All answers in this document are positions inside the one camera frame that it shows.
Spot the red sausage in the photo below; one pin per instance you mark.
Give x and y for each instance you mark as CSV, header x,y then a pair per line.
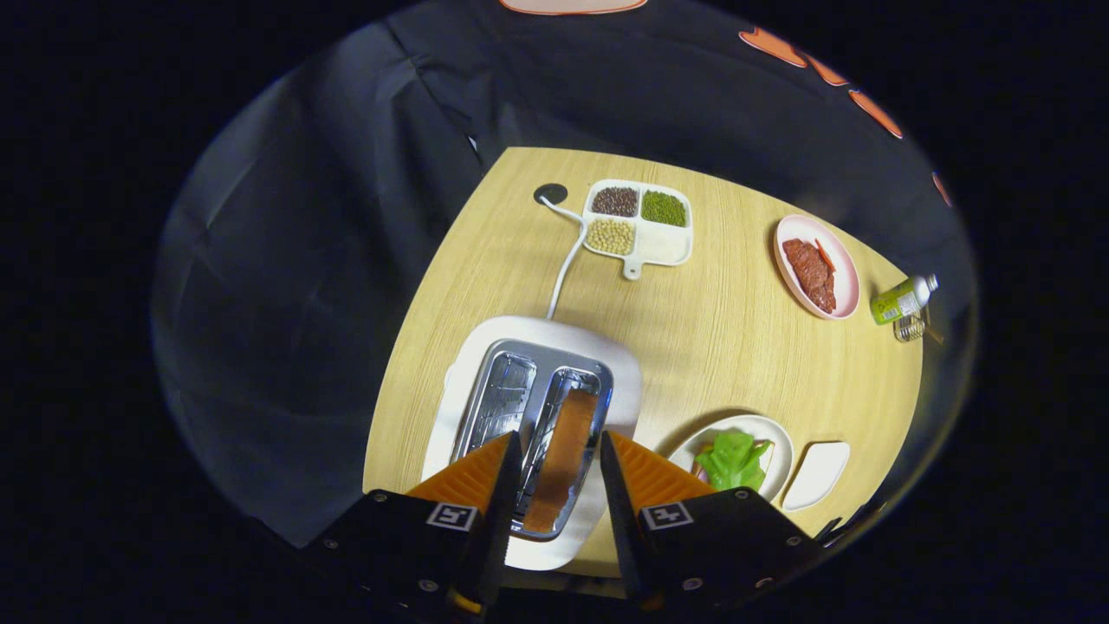
x,y
825,257

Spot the white divided dish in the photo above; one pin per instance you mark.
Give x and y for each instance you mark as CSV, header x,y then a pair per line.
x,y
663,247

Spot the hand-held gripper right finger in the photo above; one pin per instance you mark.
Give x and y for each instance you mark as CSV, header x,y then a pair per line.
x,y
625,529

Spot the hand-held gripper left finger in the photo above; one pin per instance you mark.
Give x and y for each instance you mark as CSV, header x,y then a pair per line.
x,y
501,520

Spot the round white plate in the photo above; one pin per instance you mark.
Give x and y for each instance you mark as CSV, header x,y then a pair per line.
x,y
780,451

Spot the white rounded rectangular dish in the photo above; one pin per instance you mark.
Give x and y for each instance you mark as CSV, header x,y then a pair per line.
x,y
814,475

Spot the green-labelled metal bottle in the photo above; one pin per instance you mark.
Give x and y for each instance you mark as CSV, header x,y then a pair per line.
x,y
897,303

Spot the white toaster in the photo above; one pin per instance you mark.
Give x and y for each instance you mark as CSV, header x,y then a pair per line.
x,y
537,334

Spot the heap of green beans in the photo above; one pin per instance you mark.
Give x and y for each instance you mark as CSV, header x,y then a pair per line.
x,y
664,208

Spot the toasted bread slice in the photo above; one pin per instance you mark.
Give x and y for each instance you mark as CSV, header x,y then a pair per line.
x,y
563,459

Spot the heap of yellow beans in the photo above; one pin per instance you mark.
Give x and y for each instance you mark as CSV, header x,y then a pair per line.
x,y
611,236

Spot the brown meat piece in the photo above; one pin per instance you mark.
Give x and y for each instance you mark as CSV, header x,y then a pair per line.
x,y
810,273

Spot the green lettuce leaf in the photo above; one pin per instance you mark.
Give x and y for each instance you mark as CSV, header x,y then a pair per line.
x,y
732,464

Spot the pink plate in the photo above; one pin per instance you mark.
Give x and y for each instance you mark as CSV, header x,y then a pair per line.
x,y
845,282

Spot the heap of dark beans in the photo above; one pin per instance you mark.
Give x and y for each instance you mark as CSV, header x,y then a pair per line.
x,y
615,201

